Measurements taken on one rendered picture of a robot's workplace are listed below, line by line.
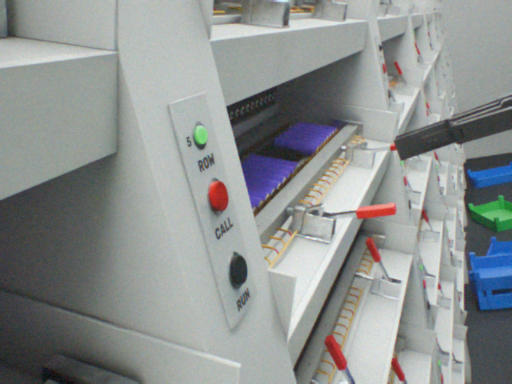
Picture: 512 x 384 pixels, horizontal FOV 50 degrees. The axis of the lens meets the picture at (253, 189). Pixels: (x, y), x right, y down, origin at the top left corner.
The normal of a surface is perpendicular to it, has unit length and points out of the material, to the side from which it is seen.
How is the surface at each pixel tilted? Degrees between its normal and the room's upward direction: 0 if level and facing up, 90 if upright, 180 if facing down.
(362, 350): 20
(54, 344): 90
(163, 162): 90
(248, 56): 110
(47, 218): 90
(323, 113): 90
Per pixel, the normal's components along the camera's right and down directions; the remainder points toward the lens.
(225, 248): 0.91, -0.14
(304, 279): 0.09, -0.94
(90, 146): 0.93, 0.20
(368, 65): -0.34, 0.29
